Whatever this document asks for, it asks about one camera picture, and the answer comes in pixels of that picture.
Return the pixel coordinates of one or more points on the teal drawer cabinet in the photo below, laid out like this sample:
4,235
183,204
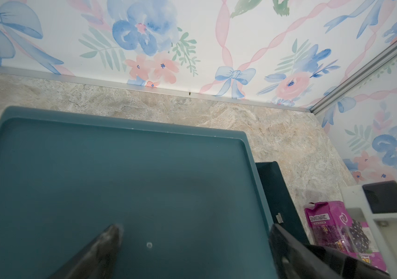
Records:
189,199

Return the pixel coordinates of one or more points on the purple snack bag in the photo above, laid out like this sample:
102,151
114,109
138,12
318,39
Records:
333,227

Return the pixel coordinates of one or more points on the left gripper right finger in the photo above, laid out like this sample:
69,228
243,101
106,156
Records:
294,260

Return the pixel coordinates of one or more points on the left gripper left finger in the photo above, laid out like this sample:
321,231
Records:
97,260

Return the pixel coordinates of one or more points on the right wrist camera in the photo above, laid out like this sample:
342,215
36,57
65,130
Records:
376,204

